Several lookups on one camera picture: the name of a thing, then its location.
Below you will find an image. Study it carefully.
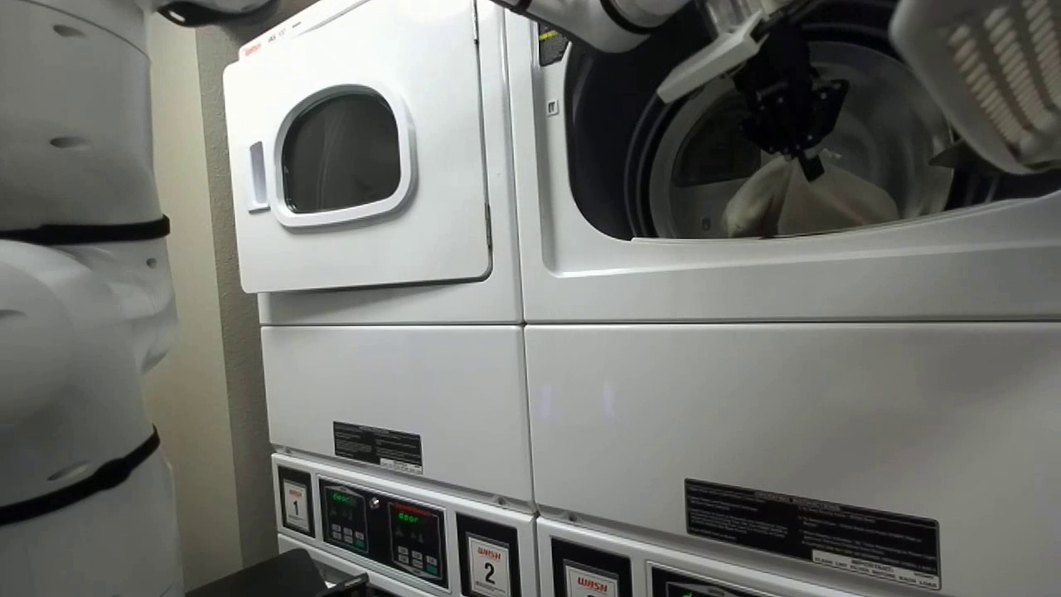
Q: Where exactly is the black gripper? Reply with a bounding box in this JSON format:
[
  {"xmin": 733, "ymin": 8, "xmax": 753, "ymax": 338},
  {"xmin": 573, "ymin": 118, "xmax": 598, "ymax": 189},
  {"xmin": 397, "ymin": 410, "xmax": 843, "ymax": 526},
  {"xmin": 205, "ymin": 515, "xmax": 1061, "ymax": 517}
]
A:
[{"xmin": 741, "ymin": 23, "xmax": 849, "ymax": 182}]

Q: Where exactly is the beige clothing item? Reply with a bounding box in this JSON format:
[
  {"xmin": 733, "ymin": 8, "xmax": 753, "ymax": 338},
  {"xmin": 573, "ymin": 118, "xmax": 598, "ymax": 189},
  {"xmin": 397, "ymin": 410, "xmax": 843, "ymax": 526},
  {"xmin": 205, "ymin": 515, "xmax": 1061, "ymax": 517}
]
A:
[{"xmin": 722, "ymin": 159, "xmax": 900, "ymax": 237}]

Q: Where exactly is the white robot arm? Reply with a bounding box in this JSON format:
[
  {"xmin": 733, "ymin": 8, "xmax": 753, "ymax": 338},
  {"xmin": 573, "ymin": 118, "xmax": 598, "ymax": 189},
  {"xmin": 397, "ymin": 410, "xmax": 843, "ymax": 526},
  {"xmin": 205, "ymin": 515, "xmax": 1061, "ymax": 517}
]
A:
[{"xmin": 0, "ymin": 0, "xmax": 272, "ymax": 597}]

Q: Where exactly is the open upper dryer door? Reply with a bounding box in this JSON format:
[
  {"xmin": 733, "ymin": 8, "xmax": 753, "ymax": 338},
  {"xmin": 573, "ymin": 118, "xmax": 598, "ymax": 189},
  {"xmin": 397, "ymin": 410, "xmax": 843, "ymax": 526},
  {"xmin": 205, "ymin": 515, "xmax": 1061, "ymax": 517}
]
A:
[{"xmin": 890, "ymin": 0, "xmax": 1061, "ymax": 174}]

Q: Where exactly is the white stacked dryer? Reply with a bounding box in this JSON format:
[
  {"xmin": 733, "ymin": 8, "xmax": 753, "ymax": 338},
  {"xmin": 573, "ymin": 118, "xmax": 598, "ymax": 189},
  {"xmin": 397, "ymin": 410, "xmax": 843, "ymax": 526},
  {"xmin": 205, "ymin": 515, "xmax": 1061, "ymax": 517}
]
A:
[
  {"xmin": 220, "ymin": 0, "xmax": 541, "ymax": 597},
  {"xmin": 496, "ymin": 0, "xmax": 1061, "ymax": 597}
]

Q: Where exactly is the dryer control panel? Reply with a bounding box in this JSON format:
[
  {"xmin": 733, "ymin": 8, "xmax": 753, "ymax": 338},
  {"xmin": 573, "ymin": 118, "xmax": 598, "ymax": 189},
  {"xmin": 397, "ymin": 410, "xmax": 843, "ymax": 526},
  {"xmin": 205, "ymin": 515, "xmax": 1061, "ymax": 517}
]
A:
[{"xmin": 272, "ymin": 451, "xmax": 541, "ymax": 597}]

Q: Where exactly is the black warning label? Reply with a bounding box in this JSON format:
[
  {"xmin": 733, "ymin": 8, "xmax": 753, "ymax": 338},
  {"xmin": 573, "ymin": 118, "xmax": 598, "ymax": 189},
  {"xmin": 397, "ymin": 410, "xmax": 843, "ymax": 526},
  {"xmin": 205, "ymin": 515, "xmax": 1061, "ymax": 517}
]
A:
[{"xmin": 684, "ymin": 478, "xmax": 943, "ymax": 591}]

